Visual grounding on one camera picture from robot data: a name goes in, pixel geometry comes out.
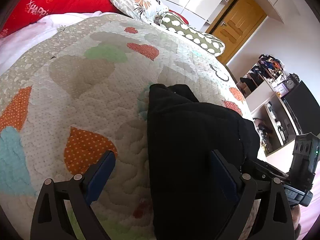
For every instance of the small clock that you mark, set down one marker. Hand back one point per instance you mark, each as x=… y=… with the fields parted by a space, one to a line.
x=289 y=84

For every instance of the black pants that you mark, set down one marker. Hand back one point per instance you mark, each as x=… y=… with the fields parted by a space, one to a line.
x=192 y=195

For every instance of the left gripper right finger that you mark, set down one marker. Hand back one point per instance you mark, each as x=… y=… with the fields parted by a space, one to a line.
x=273 y=220

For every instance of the white open shelf unit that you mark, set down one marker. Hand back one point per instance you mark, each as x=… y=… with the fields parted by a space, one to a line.
x=263 y=88

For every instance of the wooden door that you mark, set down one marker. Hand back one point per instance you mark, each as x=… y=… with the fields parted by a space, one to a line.
x=234 y=25

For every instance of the person right hand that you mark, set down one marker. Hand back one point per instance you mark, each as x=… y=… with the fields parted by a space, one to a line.
x=295 y=213

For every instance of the black television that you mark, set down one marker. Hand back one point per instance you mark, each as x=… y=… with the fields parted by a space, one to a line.
x=303 y=108

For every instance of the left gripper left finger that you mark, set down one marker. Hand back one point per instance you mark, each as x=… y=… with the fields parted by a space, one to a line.
x=50 y=218

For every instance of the pink white blanket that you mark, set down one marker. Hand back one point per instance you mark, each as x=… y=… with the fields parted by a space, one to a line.
x=30 y=47

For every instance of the red pillow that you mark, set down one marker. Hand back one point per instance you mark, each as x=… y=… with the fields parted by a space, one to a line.
x=30 y=11

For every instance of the green cloud pattern pillow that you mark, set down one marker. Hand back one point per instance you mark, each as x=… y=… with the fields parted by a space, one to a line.
x=173 y=23

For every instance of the heart patterned quilt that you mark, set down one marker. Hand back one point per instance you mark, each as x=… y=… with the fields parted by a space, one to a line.
x=86 y=90

